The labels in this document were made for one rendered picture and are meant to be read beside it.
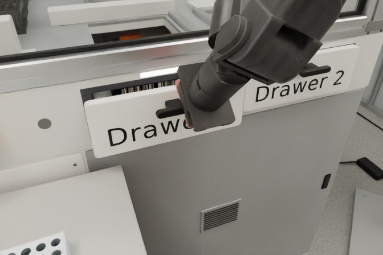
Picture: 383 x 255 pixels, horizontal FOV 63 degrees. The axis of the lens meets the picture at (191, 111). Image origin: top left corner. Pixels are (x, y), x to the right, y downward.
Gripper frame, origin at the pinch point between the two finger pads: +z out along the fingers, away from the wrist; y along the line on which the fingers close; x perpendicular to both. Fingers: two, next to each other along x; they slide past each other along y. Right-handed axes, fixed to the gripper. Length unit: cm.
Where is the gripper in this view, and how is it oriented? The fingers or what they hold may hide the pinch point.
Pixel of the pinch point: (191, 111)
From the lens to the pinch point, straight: 55.3
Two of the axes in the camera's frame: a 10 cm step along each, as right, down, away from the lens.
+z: -2.5, 2.9, 9.2
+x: -9.3, 2.0, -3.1
